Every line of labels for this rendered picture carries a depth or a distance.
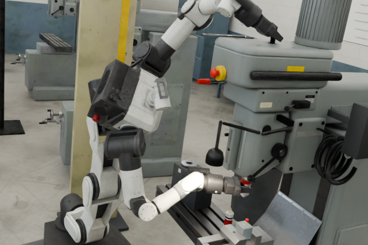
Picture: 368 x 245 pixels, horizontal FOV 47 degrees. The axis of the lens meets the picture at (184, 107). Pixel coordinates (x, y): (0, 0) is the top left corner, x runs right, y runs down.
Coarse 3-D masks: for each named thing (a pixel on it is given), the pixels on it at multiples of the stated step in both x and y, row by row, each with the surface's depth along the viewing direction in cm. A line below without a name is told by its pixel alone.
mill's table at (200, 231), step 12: (156, 192) 248; (180, 204) 230; (180, 216) 222; (192, 216) 224; (204, 216) 225; (216, 216) 227; (192, 228) 211; (204, 228) 213; (216, 228) 215; (192, 240) 211
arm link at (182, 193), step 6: (192, 174) 184; (198, 174) 184; (180, 180) 183; (186, 180) 183; (192, 180) 183; (198, 180) 183; (174, 186) 184; (180, 186) 182; (186, 186) 182; (192, 186) 182; (198, 186) 184; (180, 192) 182; (186, 192) 181; (180, 198) 183
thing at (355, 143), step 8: (360, 104) 160; (352, 112) 162; (360, 112) 159; (352, 120) 163; (360, 120) 159; (352, 128) 163; (360, 128) 159; (352, 136) 163; (360, 136) 160; (344, 144) 166; (352, 144) 163; (360, 144) 160; (344, 152) 166; (352, 152) 163; (360, 152) 161
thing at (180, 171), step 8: (184, 160) 237; (176, 168) 234; (184, 168) 229; (176, 176) 234; (184, 176) 228; (192, 192) 224; (200, 192) 223; (184, 200) 230; (192, 200) 224; (200, 200) 225; (208, 200) 229; (192, 208) 225; (200, 208) 227
